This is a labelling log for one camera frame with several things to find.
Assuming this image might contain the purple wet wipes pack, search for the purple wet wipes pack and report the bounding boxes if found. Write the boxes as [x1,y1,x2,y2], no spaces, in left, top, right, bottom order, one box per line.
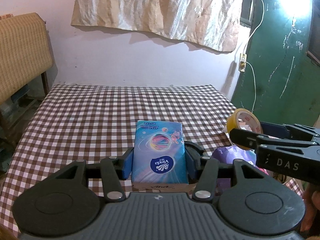
[211,145,256,195]

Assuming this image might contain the orange tissue packet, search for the orange tissue packet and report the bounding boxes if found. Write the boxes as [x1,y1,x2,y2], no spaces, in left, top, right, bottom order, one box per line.
[132,182,197,193]

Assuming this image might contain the person's right hand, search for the person's right hand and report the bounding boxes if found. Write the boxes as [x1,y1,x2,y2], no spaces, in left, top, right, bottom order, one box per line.
[300,183,319,232]

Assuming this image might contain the brown checkered tablecloth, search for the brown checkered tablecloth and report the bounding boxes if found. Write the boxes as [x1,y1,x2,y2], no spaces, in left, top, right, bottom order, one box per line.
[1,85,235,236]

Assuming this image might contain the beige wall curtain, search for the beige wall curtain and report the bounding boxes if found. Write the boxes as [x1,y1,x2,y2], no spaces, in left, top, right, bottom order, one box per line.
[71,0,243,52]

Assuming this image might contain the wall power socket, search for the wall power socket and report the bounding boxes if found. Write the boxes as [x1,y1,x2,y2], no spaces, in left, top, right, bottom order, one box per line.
[238,53,247,73]

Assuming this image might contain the green wooden door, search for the green wooden door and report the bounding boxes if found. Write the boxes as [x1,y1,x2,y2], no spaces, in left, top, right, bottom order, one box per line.
[232,0,319,126]

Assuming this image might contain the yellow tape roll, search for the yellow tape roll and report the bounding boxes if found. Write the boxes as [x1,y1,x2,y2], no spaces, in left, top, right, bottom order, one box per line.
[223,108,263,151]

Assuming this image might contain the white wall cable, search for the white wall cable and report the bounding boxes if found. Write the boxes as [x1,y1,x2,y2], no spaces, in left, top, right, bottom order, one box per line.
[240,0,266,113]

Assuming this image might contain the woven bamboo mat chair back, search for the woven bamboo mat chair back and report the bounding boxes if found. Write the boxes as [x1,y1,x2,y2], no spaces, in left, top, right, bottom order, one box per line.
[0,12,53,103]

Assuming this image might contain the blue Vinda tissue pack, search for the blue Vinda tissue pack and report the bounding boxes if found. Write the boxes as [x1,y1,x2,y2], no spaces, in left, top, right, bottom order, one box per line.
[131,120,188,184]

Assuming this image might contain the pink striped sock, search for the pink striped sock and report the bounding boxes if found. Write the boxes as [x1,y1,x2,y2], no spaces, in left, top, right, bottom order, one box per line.
[258,168,269,176]

